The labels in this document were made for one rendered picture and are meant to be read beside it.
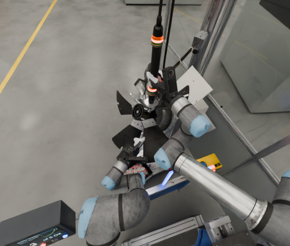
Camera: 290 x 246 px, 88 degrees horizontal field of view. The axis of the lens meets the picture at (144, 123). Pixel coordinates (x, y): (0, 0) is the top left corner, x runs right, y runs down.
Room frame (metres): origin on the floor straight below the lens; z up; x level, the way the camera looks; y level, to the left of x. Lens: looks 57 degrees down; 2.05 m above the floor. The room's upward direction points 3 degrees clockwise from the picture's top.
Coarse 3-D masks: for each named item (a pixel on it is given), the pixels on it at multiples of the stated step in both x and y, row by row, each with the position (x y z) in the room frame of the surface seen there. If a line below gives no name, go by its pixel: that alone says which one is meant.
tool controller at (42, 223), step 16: (48, 208) 0.03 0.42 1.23; (64, 208) 0.03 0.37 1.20; (0, 224) -0.04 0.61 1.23; (16, 224) -0.04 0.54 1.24; (32, 224) -0.03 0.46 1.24; (48, 224) -0.03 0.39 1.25; (64, 224) -0.03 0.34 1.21; (0, 240) -0.09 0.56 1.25; (16, 240) -0.09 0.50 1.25; (32, 240) -0.09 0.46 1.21; (48, 240) -0.10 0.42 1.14
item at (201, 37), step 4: (200, 32) 1.12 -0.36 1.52; (204, 32) 1.12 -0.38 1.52; (196, 36) 1.07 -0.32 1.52; (200, 36) 1.07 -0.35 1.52; (204, 36) 1.07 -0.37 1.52; (196, 40) 1.05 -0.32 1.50; (200, 40) 1.04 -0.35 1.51; (204, 40) 1.05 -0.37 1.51; (192, 44) 1.06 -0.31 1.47; (200, 44) 1.03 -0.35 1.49; (204, 44) 1.09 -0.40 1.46; (200, 48) 1.03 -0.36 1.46
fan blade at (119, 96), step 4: (116, 92) 0.89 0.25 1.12; (116, 96) 0.88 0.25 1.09; (120, 96) 0.84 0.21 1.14; (120, 100) 0.82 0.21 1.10; (124, 100) 0.79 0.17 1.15; (120, 104) 0.82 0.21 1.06; (124, 104) 0.78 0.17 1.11; (128, 104) 0.75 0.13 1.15; (124, 108) 0.78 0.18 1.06; (128, 108) 0.75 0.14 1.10; (132, 108) 0.72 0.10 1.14; (120, 112) 0.80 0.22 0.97; (124, 112) 0.78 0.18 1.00; (128, 112) 0.75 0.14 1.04
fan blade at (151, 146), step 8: (144, 128) 0.51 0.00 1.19; (152, 128) 0.52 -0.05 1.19; (144, 136) 0.46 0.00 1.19; (152, 136) 0.46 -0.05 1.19; (160, 136) 0.46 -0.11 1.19; (144, 144) 0.41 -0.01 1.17; (152, 144) 0.40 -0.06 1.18; (160, 144) 0.41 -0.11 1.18; (144, 152) 0.36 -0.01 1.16; (152, 152) 0.36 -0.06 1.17; (152, 160) 0.31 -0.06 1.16
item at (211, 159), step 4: (208, 156) 0.39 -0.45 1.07; (212, 156) 0.39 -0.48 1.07; (200, 160) 0.36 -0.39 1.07; (204, 160) 0.36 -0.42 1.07; (208, 160) 0.36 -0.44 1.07; (212, 160) 0.37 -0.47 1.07; (216, 160) 0.37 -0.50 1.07; (208, 164) 0.33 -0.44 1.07; (212, 164) 0.34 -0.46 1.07; (212, 168) 0.31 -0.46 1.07; (216, 168) 0.31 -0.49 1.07
